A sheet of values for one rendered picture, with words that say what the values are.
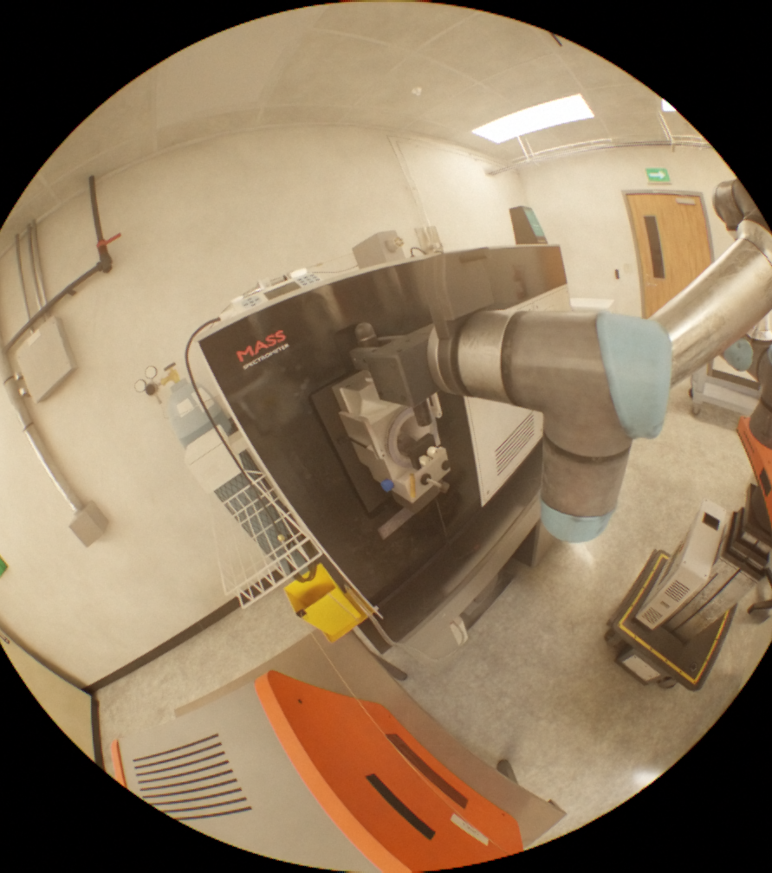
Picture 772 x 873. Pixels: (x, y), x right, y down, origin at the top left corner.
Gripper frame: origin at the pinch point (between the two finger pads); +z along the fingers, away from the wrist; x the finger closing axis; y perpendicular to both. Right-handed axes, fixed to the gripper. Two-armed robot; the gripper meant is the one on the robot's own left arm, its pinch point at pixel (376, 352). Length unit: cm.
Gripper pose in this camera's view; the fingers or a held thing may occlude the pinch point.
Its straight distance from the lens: 36.3
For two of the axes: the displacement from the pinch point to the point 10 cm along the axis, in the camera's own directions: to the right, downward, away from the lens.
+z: -5.8, -2.4, 7.8
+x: 7.5, -5.2, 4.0
